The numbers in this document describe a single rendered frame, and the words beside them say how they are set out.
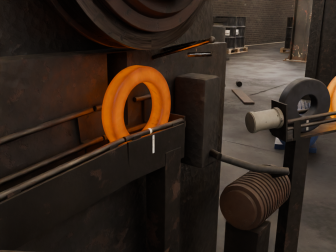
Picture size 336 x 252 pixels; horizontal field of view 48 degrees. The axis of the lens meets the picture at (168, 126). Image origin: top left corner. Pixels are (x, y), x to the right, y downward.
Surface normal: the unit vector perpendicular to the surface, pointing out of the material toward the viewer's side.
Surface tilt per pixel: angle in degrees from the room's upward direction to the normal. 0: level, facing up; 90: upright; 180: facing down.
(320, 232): 0
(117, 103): 90
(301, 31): 90
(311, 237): 0
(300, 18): 90
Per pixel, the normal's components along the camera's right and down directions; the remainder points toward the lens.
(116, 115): 0.78, 0.18
